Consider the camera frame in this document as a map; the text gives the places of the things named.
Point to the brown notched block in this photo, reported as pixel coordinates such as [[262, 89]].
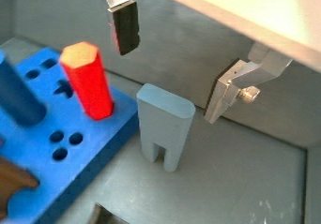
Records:
[[13, 179]]

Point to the light blue square-circle peg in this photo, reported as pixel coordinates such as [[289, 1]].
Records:
[[164, 122]]

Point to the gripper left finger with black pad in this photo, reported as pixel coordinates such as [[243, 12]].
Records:
[[126, 26]]

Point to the red hexagonal peg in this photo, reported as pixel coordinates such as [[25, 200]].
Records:
[[81, 63]]

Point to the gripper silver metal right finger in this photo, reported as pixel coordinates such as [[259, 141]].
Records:
[[237, 82]]

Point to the blue shape sorter board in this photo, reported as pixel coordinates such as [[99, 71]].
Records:
[[67, 148]]

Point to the dark blue cylinder peg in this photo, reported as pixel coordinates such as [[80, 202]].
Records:
[[17, 100]]

